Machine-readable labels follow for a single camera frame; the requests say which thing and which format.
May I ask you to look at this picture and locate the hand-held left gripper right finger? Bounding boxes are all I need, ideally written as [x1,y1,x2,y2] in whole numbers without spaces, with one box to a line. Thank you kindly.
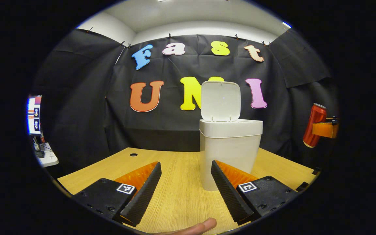
[211,160,299,226]

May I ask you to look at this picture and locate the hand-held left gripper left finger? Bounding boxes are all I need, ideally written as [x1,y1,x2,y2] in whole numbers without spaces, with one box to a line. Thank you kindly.
[72,161,162,227]

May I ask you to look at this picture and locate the red pop can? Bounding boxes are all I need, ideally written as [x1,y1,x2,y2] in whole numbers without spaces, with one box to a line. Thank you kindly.
[303,103,327,148]

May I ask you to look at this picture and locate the white desktop garbage bin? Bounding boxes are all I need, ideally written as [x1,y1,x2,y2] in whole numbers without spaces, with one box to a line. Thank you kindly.
[199,81,263,191]

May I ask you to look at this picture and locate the wooden desktop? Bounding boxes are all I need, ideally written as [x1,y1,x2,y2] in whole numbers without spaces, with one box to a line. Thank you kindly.
[57,147,317,235]

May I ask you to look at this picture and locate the white side table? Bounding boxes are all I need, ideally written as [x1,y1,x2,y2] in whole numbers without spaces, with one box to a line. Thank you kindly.
[34,140,59,167]

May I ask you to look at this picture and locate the black backdrop cloth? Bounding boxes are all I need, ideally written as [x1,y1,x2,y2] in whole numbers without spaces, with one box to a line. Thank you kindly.
[33,28,338,180]

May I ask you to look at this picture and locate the computer monitor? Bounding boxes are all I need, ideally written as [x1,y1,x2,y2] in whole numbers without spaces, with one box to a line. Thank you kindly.
[27,95,42,135]

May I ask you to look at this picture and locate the black desk edge bracket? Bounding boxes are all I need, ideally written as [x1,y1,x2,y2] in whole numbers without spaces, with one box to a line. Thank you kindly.
[295,167,321,192]

